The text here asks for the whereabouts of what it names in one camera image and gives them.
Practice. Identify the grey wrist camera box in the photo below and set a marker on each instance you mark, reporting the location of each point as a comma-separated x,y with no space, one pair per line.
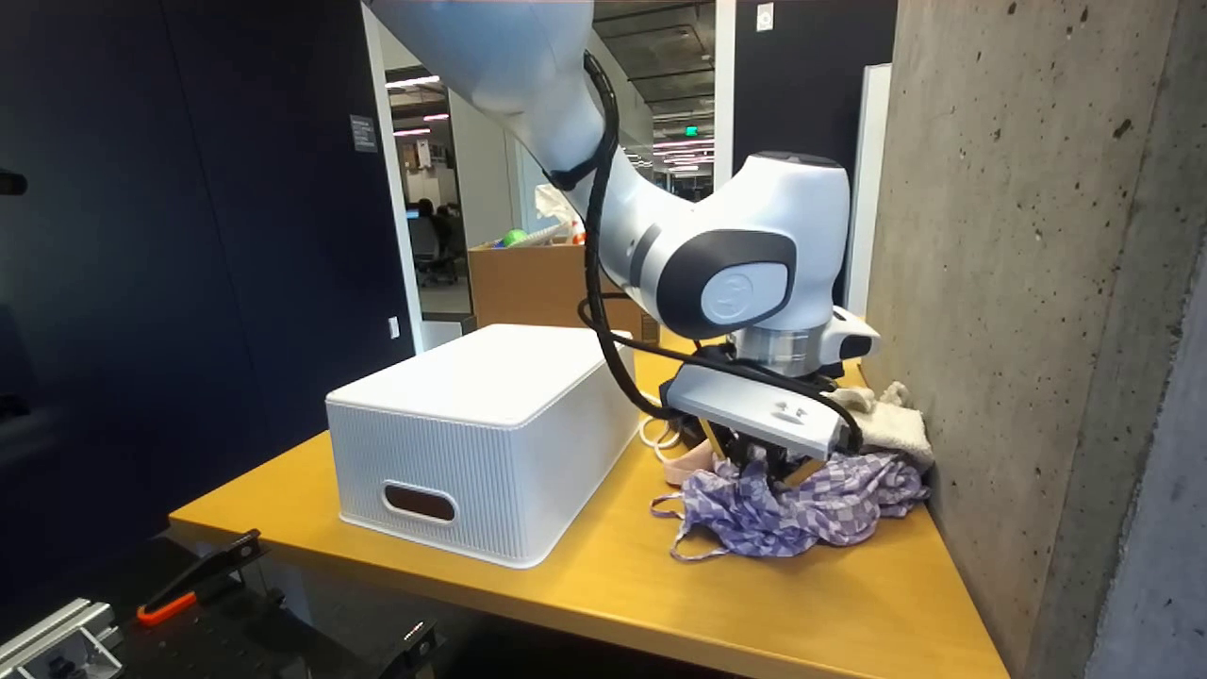
756,409

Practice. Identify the white wall switch plate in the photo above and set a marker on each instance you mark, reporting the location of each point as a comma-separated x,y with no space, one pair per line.
764,18

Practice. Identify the pink cloth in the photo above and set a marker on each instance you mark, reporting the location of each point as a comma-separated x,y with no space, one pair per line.
688,459

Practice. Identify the concrete pillar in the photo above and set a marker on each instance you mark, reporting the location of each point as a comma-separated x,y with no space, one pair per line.
1042,316

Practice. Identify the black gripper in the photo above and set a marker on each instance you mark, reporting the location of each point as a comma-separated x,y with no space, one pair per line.
775,460

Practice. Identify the small wall notice paper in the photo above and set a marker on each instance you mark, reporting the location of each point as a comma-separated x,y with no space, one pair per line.
363,132

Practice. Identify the white plastic basket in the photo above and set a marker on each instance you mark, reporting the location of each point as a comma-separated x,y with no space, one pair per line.
493,436

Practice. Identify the green object in box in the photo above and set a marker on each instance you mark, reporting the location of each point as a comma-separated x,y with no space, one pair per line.
510,234

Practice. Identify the purple checkered cloth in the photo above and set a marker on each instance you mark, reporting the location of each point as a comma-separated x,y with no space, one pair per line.
806,509

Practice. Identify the white whiteboard panel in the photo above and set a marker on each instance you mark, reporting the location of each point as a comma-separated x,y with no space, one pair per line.
871,175

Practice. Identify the white orange plastic bag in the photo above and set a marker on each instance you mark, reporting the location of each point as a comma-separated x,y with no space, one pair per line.
557,211

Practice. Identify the aluminium extrusion rail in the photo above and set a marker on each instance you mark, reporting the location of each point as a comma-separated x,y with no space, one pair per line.
58,641

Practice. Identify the black orange bar clamp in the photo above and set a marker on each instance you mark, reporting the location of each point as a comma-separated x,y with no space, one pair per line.
194,586

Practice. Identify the beige terry cloth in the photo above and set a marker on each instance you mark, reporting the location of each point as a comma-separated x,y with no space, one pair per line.
897,428

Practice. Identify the brown cardboard box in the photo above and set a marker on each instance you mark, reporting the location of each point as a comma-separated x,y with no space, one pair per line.
530,288

